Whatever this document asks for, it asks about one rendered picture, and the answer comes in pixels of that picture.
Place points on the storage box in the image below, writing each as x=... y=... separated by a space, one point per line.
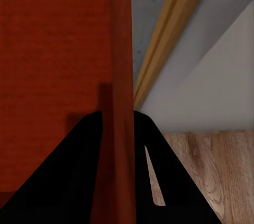
x=61 y=60

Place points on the door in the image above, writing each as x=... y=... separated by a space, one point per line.
x=172 y=21

